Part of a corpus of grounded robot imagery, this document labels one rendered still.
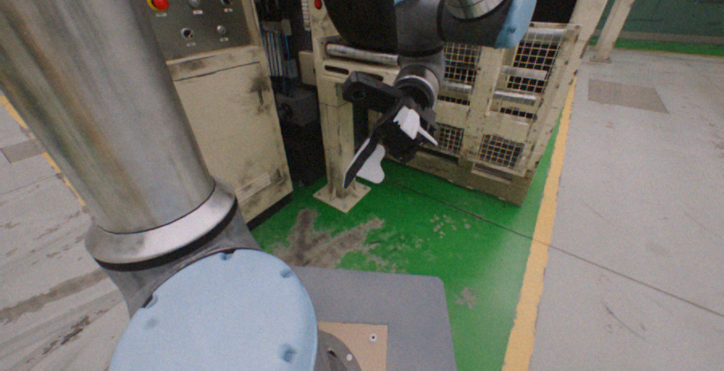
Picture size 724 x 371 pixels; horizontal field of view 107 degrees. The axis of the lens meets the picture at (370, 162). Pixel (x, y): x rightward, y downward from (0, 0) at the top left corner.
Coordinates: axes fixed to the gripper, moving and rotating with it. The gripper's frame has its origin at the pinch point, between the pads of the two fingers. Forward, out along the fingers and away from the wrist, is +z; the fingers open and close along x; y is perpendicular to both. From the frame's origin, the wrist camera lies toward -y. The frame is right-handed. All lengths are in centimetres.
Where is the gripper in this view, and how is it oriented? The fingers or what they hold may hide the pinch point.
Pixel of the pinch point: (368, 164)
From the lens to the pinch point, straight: 35.2
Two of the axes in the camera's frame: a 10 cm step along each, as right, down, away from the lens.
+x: -5.8, 4.5, 6.8
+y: 7.6, 6.1, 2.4
